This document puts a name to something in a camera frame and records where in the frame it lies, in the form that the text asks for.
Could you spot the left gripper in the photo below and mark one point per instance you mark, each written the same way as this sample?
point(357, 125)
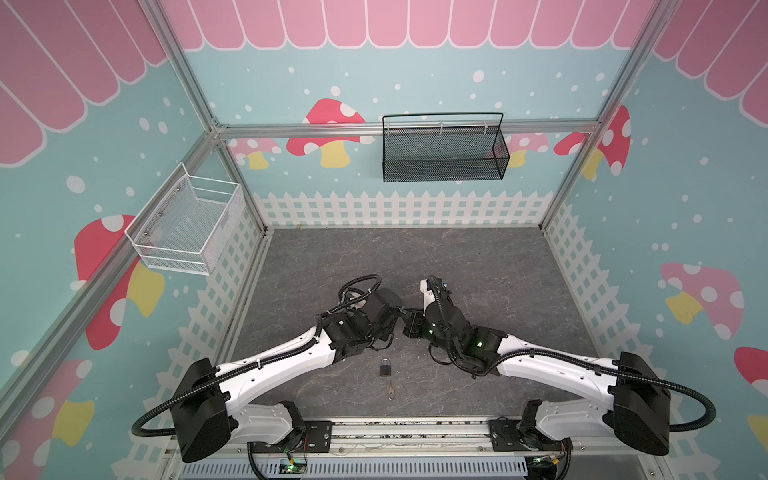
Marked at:
point(387, 335)

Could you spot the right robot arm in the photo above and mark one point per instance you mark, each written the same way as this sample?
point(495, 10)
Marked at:
point(622, 397)

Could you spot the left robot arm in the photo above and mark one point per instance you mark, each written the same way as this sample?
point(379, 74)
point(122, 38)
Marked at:
point(213, 404)

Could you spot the key for black padlock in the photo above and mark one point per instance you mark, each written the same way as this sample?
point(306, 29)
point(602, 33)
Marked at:
point(390, 391)

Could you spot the black padlock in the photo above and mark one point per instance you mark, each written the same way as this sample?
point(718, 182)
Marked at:
point(385, 368)

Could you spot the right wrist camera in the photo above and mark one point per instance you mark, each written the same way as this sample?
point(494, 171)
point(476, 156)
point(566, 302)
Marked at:
point(433, 290)

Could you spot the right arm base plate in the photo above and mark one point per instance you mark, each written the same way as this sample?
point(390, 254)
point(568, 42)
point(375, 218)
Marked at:
point(510, 435)

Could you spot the aluminium front rail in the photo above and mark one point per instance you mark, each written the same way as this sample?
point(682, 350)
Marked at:
point(390, 435)

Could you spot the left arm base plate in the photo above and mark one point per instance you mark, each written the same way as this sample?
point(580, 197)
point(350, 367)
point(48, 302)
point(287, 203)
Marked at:
point(313, 437)

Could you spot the white vented cable duct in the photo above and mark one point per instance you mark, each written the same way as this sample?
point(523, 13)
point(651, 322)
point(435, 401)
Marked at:
point(396, 468)

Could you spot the black wire mesh basket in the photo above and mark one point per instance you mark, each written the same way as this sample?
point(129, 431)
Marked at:
point(441, 147)

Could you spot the white wire mesh basket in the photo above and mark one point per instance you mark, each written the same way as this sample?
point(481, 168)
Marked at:
point(187, 224)

